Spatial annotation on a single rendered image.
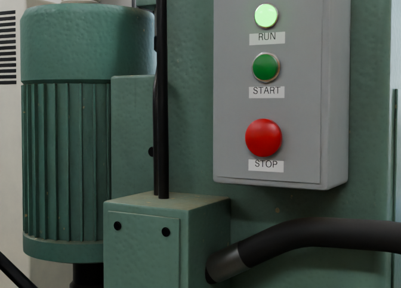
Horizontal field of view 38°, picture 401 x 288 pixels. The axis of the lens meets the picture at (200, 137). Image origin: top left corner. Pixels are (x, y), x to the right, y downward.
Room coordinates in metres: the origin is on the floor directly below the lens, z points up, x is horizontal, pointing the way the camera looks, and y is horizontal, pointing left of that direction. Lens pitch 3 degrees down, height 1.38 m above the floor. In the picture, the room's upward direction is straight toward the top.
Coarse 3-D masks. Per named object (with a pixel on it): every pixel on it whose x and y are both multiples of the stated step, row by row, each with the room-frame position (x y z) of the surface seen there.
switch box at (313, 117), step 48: (240, 0) 0.47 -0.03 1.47; (288, 0) 0.45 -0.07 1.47; (336, 0) 0.45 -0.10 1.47; (240, 48) 0.47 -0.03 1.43; (288, 48) 0.45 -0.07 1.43; (336, 48) 0.45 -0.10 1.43; (240, 96) 0.47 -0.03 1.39; (288, 96) 0.45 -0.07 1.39; (336, 96) 0.45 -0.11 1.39; (240, 144) 0.47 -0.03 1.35; (288, 144) 0.45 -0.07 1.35; (336, 144) 0.45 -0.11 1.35
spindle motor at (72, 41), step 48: (48, 48) 0.68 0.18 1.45; (96, 48) 0.68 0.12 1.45; (144, 48) 0.72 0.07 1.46; (48, 96) 0.69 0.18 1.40; (96, 96) 0.69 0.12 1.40; (48, 144) 0.69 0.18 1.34; (96, 144) 0.69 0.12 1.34; (48, 192) 0.69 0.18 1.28; (96, 192) 0.68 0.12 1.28; (48, 240) 0.69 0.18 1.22; (96, 240) 0.68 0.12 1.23
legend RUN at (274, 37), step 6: (252, 36) 0.47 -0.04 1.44; (258, 36) 0.46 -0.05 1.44; (264, 36) 0.46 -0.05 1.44; (270, 36) 0.46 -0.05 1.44; (276, 36) 0.46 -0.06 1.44; (282, 36) 0.45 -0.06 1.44; (252, 42) 0.47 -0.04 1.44; (258, 42) 0.46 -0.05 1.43; (264, 42) 0.46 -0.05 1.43; (270, 42) 0.46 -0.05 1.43; (276, 42) 0.46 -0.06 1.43; (282, 42) 0.45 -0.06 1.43
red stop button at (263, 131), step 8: (256, 120) 0.46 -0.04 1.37; (264, 120) 0.45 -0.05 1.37; (272, 120) 0.45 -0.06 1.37; (248, 128) 0.46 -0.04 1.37; (256, 128) 0.45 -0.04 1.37; (264, 128) 0.45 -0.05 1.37; (272, 128) 0.45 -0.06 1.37; (248, 136) 0.46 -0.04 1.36; (256, 136) 0.45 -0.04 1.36; (264, 136) 0.45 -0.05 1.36; (272, 136) 0.45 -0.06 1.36; (280, 136) 0.45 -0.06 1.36; (248, 144) 0.46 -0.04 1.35; (256, 144) 0.45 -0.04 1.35; (264, 144) 0.45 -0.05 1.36; (272, 144) 0.45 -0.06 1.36; (280, 144) 0.45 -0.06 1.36; (256, 152) 0.45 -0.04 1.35; (264, 152) 0.45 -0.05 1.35; (272, 152) 0.45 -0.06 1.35
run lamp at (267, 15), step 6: (264, 6) 0.45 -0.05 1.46; (270, 6) 0.45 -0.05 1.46; (258, 12) 0.46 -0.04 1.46; (264, 12) 0.45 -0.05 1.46; (270, 12) 0.45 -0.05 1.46; (276, 12) 0.45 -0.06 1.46; (258, 18) 0.46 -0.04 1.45; (264, 18) 0.45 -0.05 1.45; (270, 18) 0.45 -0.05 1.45; (276, 18) 0.45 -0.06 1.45; (258, 24) 0.46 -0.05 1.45; (264, 24) 0.45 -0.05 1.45; (270, 24) 0.46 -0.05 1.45
